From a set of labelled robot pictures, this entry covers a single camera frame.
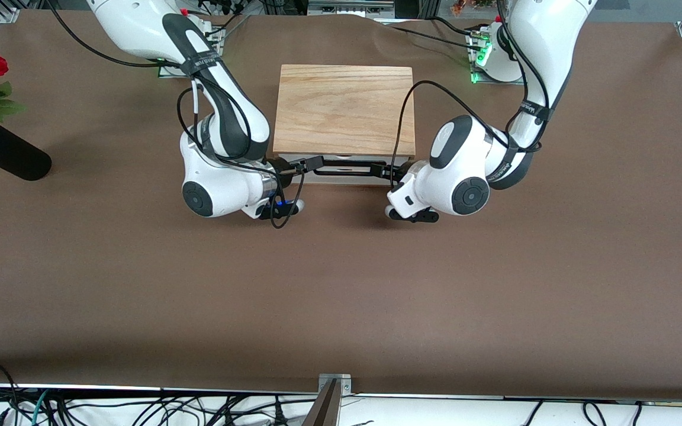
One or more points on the dark wedge-shaped pole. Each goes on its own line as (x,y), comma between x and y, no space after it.
(324,411)

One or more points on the light wooden drawer cabinet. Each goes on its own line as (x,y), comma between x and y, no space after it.
(344,106)

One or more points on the brown table cover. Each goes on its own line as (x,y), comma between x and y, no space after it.
(341,296)

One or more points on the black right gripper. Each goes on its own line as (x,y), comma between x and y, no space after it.
(287,168)

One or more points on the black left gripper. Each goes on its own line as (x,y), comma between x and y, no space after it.
(396,172)

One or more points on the black cylindrical vase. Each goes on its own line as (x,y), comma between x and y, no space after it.
(15,157)

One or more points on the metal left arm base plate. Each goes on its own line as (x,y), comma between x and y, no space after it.
(480,78)

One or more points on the orange artificial flowers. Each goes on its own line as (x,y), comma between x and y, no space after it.
(471,7)

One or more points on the grey metal bracket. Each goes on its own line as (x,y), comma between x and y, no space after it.
(344,383)

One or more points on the aluminium frame beam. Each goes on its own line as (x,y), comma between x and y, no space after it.
(350,8)

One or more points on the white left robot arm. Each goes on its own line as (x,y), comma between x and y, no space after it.
(465,171)

